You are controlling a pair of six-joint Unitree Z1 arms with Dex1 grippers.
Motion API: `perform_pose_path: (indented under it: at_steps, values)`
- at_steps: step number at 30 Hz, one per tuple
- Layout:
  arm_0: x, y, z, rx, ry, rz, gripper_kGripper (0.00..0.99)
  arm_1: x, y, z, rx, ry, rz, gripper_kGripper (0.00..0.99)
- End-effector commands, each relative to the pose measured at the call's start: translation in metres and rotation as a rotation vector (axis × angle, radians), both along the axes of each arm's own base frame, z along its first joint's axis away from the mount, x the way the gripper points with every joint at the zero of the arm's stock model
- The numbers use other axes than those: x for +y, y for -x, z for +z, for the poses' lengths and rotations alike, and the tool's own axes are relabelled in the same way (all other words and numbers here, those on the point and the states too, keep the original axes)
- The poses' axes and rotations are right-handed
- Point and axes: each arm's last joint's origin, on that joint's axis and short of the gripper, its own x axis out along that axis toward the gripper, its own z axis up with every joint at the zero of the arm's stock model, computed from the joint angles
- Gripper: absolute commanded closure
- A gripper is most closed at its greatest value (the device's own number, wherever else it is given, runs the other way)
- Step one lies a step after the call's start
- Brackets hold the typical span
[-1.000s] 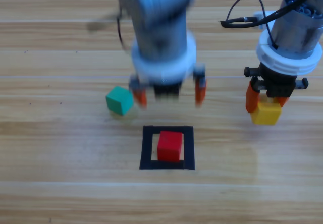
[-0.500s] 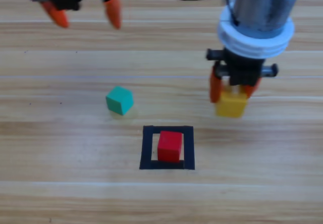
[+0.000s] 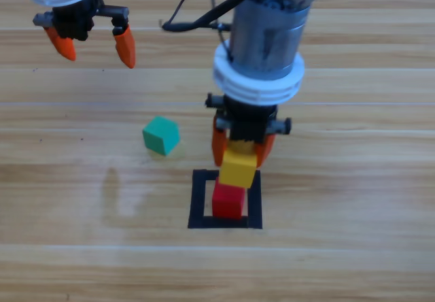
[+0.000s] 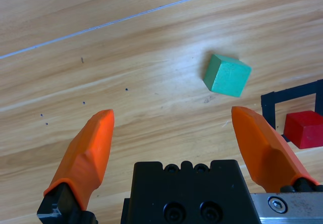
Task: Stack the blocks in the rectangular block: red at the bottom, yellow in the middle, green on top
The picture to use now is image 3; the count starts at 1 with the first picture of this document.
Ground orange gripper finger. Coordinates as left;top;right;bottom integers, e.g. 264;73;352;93
43;26;77;61
254;133;277;169
211;114;229;167
110;16;137;69

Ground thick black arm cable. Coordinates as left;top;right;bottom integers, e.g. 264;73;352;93
162;0;273;33

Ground red cube block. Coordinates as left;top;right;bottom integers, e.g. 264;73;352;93
211;178;246;220

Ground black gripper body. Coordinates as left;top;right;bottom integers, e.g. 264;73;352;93
33;0;130;41
205;93;293;145

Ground green cube block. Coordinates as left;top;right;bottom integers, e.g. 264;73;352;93
141;116;180;156

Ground yellow cube block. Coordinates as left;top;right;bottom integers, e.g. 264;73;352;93
218;140;258;189

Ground black tape square outline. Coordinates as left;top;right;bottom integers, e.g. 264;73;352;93
187;168;264;231

